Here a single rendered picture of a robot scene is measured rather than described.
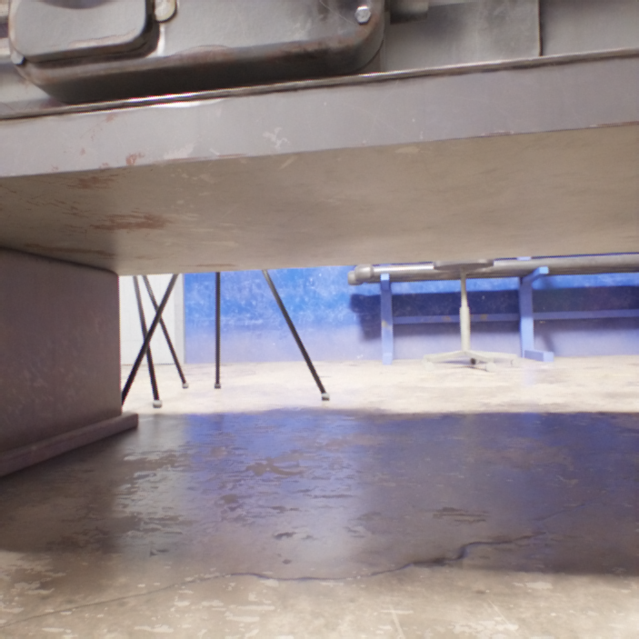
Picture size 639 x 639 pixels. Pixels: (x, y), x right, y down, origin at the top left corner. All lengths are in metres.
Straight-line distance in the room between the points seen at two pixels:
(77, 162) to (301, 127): 0.23
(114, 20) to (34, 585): 0.55
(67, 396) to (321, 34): 0.89
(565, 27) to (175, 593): 0.76
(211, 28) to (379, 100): 0.19
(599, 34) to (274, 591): 0.71
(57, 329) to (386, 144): 0.84
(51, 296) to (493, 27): 0.91
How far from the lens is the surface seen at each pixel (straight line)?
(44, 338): 1.11
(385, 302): 3.73
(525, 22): 0.75
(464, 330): 2.91
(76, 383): 1.20
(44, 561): 0.64
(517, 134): 0.50
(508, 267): 3.48
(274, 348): 3.97
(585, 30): 0.76
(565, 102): 0.52
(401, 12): 0.65
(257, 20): 0.57
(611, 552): 0.62
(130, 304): 4.38
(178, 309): 4.18
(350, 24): 0.54
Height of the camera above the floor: 0.23
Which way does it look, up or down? 1 degrees up
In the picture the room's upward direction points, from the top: 2 degrees counter-clockwise
